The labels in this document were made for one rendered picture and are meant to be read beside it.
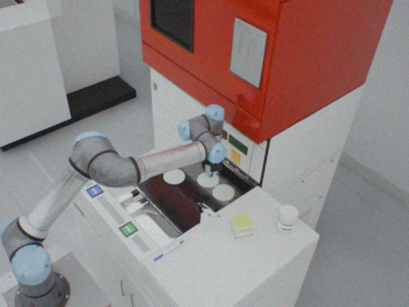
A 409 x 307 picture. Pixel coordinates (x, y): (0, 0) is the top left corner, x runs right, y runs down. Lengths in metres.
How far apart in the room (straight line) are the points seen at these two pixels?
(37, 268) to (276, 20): 1.10
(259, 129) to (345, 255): 1.55
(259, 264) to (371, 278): 1.41
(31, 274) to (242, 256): 0.74
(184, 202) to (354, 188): 1.84
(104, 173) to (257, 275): 0.67
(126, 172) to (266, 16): 0.67
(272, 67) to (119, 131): 2.37
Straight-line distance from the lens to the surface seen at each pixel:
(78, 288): 1.70
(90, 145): 1.43
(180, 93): 2.09
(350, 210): 3.26
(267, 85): 1.53
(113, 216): 1.78
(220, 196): 1.92
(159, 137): 2.46
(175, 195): 1.91
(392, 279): 3.01
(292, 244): 1.72
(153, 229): 1.82
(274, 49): 1.46
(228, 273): 1.61
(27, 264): 1.52
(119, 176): 1.36
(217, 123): 1.65
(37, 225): 1.57
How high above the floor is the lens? 2.32
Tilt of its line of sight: 42 degrees down
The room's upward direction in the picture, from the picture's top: 3 degrees clockwise
